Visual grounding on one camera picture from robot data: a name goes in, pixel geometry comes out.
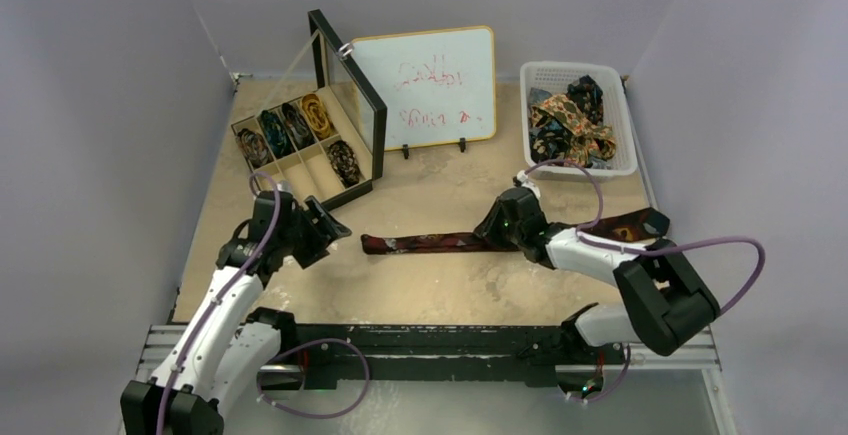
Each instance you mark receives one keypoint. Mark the rolled yellow tie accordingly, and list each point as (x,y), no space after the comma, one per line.
(316,116)

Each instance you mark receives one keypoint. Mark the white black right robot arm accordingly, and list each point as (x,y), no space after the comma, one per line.
(664,302)

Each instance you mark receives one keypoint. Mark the rolled brown striped tie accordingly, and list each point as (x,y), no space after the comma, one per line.
(254,148)

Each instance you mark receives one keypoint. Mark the orange floral tie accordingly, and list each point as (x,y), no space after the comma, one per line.
(559,130)

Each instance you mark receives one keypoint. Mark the yellow framed whiteboard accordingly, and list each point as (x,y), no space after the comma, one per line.
(439,86)

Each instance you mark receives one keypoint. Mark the dark blue patterned tie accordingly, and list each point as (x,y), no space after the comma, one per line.
(588,96)

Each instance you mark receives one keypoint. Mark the white plastic basket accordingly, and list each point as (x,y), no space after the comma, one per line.
(542,79)

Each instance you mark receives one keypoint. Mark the beige compartment tie box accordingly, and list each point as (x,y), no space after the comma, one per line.
(326,143)

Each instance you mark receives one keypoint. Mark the rolled grey tie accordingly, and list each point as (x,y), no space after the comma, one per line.
(297,127)

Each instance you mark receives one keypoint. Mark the rolled blue tie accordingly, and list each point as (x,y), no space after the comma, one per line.
(275,134)

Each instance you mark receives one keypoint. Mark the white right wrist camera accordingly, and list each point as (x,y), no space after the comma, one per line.
(523,180)

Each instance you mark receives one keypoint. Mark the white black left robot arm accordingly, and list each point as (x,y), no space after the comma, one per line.
(228,339)

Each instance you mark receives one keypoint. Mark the black tie box lid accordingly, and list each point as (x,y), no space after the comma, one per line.
(363,109)

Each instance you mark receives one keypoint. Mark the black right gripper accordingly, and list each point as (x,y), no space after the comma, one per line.
(499,228)

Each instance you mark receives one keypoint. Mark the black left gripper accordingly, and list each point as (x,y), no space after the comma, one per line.
(317,247)

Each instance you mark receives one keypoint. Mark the dark red patterned tie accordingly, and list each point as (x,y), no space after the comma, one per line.
(640,225)

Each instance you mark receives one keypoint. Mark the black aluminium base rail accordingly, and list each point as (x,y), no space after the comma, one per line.
(537,356)

